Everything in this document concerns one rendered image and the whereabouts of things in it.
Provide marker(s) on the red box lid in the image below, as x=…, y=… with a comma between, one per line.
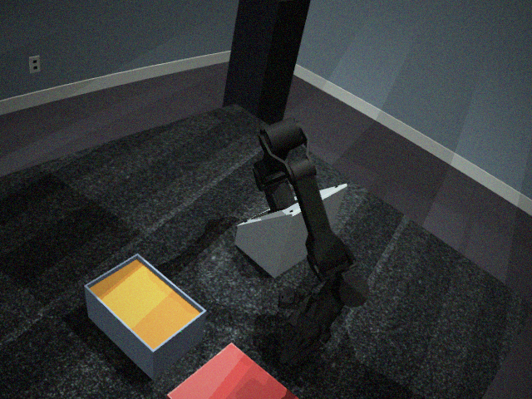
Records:
x=231, y=374

